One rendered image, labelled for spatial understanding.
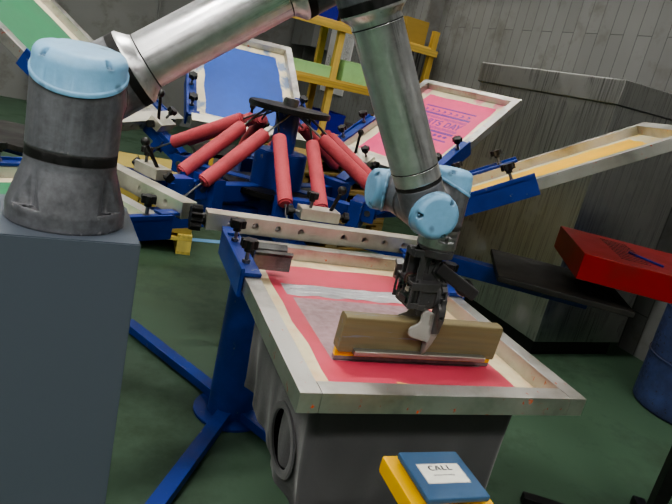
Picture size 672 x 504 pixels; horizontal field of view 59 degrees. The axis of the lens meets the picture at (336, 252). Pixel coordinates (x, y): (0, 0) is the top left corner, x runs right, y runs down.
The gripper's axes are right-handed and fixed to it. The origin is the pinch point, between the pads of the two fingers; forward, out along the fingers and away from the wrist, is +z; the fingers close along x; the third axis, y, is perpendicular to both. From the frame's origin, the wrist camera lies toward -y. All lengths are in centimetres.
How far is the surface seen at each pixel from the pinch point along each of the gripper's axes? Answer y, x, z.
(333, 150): -14, -109, -21
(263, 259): 24.1, -40.2, -1.4
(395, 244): -23, -64, -1
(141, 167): 52, -100, -9
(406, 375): 4.5, 4.8, 4.8
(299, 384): 30.0, 15.3, 0.3
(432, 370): -2.6, 2.4, 5.0
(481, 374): -13.9, 3.3, 5.4
